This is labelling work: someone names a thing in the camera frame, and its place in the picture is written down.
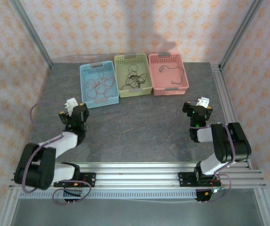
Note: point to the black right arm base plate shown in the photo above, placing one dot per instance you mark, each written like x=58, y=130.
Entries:
x=184, y=179

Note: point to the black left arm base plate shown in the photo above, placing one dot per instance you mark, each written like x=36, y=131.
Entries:
x=90, y=179

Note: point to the aluminium frame leg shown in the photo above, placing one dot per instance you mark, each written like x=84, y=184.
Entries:
x=7, y=207
x=265, y=207

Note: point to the aluminium side rail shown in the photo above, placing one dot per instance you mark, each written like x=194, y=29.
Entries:
x=222, y=94

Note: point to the aluminium frame post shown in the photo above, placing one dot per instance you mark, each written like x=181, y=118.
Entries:
x=32, y=33
x=240, y=33

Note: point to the yellow-green perforated plastic basket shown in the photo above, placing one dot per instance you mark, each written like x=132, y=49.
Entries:
x=134, y=93

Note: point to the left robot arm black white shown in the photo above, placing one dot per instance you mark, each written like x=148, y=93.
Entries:
x=35, y=164

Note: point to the aluminium mounting rail beam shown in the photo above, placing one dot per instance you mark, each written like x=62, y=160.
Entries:
x=137, y=176

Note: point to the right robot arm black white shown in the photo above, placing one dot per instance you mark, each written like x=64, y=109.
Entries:
x=229, y=143

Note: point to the pink perforated plastic basket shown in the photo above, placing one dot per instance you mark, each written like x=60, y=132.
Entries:
x=167, y=80

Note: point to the rubber band pile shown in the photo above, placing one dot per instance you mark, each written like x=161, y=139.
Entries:
x=110, y=81
x=137, y=76

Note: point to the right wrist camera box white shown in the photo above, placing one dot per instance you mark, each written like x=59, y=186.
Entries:
x=202, y=101

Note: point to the blue perforated plastic basket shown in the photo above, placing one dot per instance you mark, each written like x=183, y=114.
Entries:
x=90, y=75

